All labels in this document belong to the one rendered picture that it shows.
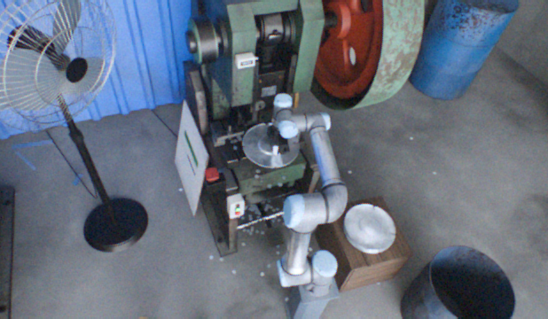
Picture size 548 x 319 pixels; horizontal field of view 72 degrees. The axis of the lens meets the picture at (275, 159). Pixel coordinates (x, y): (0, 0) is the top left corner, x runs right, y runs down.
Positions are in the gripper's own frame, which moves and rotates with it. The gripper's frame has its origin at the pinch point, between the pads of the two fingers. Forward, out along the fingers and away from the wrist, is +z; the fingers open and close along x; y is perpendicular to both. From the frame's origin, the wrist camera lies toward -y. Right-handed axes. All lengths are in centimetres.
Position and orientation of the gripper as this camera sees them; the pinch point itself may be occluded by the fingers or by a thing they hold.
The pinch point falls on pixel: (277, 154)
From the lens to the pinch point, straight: 187.7
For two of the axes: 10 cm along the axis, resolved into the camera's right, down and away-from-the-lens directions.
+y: -3.9, -7.3, 5.6
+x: -9.1, 2.5, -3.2
